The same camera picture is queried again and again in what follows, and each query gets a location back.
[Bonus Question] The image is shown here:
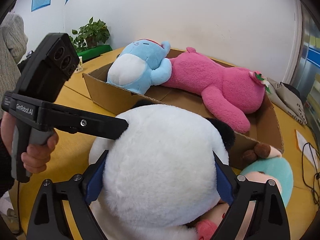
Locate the white panda plush toy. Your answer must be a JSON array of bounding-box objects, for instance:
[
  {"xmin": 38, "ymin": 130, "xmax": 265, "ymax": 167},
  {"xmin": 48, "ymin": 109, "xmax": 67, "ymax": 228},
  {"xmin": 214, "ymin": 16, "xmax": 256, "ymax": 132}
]
[{"xmin": 89, "ymin": 99, "xmax": 236, "ymax": 240}]

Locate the beige tote bag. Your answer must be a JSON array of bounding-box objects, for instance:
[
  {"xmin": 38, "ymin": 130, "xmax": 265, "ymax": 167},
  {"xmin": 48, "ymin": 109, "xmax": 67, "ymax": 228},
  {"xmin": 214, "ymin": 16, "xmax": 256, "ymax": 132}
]
[{"xmin": 266, "ymin": 77, "xmax": 308, "ymax": 127}]

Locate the light blue plush toy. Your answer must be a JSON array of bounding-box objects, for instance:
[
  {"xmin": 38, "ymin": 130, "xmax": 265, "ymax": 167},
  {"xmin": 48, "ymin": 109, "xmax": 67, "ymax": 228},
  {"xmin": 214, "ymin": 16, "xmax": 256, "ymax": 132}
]
[{"xmin": 107, "ymin": 39, "xmax": 173, "ymax": 94}]

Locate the teal and pink plush toy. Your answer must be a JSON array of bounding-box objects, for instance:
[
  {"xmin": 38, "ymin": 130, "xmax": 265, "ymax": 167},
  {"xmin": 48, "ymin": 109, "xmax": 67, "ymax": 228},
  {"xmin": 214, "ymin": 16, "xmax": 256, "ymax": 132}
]
[{"xmin": 194, "ymin": 144, "xmax": 293, "ymax": 240}]

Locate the green planter box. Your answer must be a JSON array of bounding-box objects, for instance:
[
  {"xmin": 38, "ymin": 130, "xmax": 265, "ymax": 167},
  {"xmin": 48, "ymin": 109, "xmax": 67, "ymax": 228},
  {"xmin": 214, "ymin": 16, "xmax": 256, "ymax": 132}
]
[{"xmin": 76, "ymin": 44, "xmax": 113, "ymax": 62}]

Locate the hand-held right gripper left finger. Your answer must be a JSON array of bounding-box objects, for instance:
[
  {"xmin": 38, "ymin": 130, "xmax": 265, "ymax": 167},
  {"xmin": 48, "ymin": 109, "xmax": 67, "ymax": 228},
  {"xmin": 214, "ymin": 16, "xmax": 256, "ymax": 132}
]
[{"xmin": 26, "ymin": 150, "xmax": 109, "ymax": 240}]

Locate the black cable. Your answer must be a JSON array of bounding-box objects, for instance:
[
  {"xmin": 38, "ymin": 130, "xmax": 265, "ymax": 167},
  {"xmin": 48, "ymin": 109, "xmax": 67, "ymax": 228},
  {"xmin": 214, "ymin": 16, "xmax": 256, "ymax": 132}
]
[{"xmin": 301, "ymin": 142, "xmax": 320, "ymax": 198}]

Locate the glass door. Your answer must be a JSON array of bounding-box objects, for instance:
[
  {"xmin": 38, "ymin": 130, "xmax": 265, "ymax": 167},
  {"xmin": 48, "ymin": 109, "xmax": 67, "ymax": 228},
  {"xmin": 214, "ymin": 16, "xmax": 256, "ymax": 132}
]
[{"xmin": 292, "ymin": 5, "xmax": 320, "ymax": 130}]

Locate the white cup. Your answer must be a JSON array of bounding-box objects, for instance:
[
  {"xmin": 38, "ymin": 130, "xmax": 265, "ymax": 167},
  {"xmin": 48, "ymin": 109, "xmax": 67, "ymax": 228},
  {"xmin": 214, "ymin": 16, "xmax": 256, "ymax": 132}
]
[{"xmin": 74, "ymin": 56, "xmax": 84, "ymax": 72}]

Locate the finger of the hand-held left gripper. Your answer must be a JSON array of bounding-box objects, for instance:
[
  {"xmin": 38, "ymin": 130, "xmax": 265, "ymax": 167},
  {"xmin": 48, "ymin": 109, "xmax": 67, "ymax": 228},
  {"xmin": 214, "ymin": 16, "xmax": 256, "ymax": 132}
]
[{"xmin": 53, "ymin": 102, "xmax": 129, "ymax": 141}]

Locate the potted green plant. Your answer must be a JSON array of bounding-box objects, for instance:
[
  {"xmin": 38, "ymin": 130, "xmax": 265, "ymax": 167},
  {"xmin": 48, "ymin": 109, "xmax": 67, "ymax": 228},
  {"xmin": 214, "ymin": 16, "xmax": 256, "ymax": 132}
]
[{"xmin": 69, "ymin": 17, "xmax": 110, "ymax": 53}]

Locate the person's left hand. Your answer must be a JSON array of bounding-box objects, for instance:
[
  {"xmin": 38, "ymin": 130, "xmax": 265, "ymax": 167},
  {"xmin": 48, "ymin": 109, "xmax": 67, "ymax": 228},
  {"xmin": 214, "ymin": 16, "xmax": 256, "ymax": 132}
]
[{"xmin": 1, "ymin": 110, "xmax": 59, "ymax": 174}]

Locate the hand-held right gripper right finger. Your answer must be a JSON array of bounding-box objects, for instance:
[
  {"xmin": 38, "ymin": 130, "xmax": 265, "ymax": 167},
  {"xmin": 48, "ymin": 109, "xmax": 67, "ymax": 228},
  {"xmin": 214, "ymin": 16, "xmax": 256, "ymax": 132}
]
[{"xmin": 207, "ymin": 150, "xmax": 291, "ymax": 240}]

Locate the cardboard box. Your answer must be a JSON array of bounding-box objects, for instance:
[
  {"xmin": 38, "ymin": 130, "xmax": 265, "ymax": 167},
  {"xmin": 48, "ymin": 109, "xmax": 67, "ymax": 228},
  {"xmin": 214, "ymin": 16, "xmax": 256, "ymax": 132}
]
[{"xmin": 82, "ymin": 48, "xmax": 285, "ymax": 170}]

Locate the white paper sheet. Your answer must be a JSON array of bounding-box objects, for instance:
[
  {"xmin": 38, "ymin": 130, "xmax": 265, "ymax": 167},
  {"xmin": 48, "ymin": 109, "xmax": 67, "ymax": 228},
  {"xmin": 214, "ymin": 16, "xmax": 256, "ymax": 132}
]
[{"xmin": 295, "ymin": 129, "xmax": 319, "ymax": 167}]

